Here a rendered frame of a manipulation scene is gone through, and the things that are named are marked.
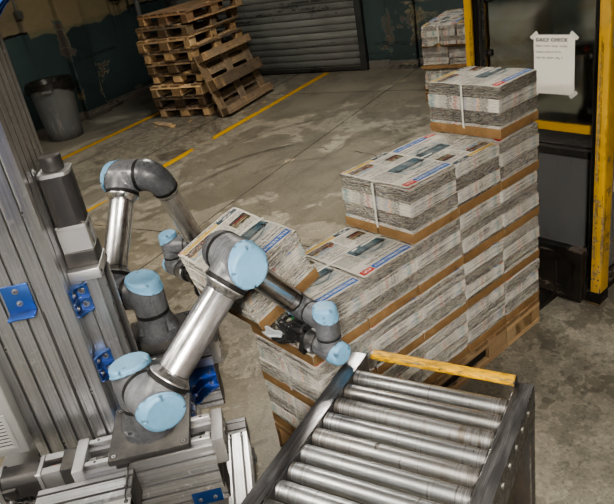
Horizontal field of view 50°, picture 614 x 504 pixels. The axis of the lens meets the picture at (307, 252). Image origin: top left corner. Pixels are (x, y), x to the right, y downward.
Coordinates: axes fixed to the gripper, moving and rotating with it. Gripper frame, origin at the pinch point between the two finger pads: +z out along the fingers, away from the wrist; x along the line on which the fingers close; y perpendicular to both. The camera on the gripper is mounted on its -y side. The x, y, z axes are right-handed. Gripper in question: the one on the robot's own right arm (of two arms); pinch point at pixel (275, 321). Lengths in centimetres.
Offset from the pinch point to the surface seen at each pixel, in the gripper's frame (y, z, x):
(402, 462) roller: 2, -74, 17
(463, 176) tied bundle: -14, -3, -100
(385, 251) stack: -17, 2, -54
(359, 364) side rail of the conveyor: -2.9, -37.9, -2.1
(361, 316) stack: -23.8, -5.1, -27.7
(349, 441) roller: 5, -59, 21
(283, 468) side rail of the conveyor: 10, -53, 38
